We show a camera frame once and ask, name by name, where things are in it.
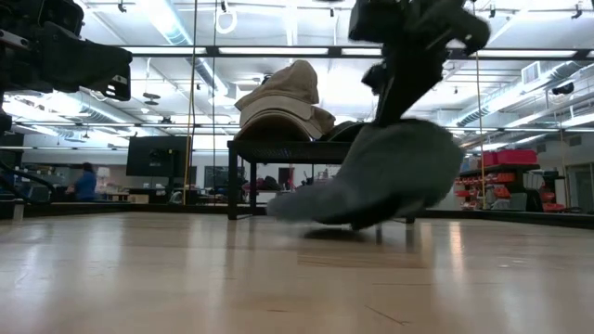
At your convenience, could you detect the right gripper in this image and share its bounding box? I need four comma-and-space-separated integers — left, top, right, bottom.
374, 0, 491, 128

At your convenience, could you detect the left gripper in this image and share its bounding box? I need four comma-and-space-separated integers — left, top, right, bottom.
0, 20, 134, 102

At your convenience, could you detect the dark grey baseball cap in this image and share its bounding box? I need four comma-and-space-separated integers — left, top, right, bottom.
266, 118, 465, 232
322, 120, 372, 143

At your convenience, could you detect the shelf with red bins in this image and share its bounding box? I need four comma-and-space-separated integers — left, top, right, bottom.
452, 148, 570, 214

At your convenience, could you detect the black monitor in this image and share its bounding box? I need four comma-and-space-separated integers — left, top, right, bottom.
125, 135, 192, 178

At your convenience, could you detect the person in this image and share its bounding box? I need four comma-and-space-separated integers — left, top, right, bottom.
66, 161, 98, 202

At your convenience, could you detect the black mesh metal riser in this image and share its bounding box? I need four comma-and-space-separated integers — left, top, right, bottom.
226, 140, 416, 225

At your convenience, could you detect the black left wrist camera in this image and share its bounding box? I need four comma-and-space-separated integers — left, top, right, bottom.
0, 0, 85, 37

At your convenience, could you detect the silver ceiling air duct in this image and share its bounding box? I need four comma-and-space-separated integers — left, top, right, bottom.
136, 0, 231, 96

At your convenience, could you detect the black horizontal frame bar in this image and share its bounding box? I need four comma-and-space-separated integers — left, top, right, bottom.
123, 45, 594, 59

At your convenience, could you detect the yellow hanging strap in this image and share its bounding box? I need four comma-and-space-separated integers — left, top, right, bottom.
182, 0, 200, 206

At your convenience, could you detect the white hanging ring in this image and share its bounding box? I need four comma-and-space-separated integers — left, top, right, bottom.
214, 8, 239, 35

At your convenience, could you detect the black aluminium table frame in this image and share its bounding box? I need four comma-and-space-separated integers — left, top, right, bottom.
0, 199, 594, 231

